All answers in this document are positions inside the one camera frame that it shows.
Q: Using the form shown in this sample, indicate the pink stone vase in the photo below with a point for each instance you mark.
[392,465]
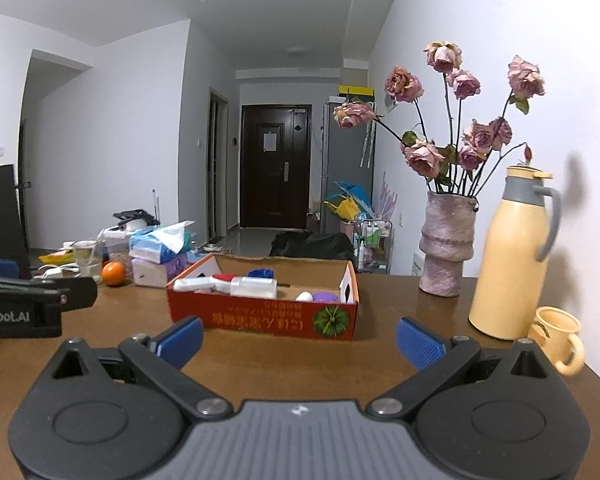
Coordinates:
[445,250]

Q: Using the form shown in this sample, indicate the cream mug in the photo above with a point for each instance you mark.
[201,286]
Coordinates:
[555,332]

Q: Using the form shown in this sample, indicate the grey refrigerator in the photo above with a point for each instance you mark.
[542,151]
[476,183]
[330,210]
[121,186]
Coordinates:
[342,160]

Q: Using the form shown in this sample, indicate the yellow shopping bag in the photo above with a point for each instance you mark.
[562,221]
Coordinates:
[347,210]

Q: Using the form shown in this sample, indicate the blue tissue pack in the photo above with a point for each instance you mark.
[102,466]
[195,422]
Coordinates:
[155,242]

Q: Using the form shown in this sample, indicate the white paper notice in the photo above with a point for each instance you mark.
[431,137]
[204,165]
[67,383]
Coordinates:
[270,141]

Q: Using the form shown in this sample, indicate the orange-edged cardboard box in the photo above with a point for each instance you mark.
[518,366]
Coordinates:
[260,317]

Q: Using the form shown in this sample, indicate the small white round item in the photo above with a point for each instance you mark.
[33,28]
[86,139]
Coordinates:
[304,296]

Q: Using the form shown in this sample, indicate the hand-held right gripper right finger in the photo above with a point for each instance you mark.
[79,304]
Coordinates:
[419,342]

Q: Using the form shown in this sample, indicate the red lint brush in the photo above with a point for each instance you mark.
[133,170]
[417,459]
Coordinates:
[205,284]

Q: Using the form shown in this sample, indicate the yellow thermos jug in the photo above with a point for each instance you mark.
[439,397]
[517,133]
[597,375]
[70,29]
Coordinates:
[505,260]

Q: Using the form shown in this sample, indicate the black clamp device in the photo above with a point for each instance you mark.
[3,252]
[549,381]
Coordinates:
[135,217]

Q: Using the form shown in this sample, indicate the black plastic bag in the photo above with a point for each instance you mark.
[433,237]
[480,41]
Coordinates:
[315,245]

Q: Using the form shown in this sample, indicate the purple feather decoration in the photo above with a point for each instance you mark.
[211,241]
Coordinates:
[387,197]

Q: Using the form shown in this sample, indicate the black monitor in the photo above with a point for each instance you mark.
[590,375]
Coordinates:
[0,215]

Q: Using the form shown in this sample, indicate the small blue item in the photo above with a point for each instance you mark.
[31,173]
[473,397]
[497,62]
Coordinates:
[261,273]

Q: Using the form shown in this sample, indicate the white mop pole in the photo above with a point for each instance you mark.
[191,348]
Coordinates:
[154,205]

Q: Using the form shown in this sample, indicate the orange fruit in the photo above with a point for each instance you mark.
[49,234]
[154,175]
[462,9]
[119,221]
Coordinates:
[113,274]

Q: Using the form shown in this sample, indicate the white flat board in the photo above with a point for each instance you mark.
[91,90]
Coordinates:
[417,264]

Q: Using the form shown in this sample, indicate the small purple item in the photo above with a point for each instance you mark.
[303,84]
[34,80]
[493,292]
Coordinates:
[325,297]

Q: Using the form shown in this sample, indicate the clear glass cup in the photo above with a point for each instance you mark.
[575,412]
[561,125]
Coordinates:
[87,260]

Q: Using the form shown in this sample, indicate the yellow and black box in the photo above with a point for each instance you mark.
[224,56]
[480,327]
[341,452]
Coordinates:
[356,92]

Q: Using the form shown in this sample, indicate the dark brown entry door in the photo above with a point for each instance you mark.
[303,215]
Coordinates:
[275,170]

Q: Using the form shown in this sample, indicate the metal trolley cart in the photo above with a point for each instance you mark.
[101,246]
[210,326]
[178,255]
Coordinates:
[372,245]

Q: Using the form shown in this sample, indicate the glass sliding door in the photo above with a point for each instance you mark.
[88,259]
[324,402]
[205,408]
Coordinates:
[217,170]

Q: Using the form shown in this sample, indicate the white plastic bottle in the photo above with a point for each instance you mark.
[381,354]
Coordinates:
[254,287]

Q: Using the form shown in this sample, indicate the yellow snack packet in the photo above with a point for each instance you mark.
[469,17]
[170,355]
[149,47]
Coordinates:
[55,258]

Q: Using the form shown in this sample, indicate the dried pink rose bouquet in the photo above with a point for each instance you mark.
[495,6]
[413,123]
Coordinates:
[425,155]

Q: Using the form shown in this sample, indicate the purple tissue pack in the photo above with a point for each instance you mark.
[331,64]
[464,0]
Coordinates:
[155,272]

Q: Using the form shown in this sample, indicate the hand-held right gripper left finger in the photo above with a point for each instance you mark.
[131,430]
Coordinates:
[182,340]

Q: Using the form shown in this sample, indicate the blue folding frame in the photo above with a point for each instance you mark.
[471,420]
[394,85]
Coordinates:
[352,192]

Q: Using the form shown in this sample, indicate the folded pale umbrella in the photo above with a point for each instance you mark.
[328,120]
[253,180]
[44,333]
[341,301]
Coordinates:
[367,145]

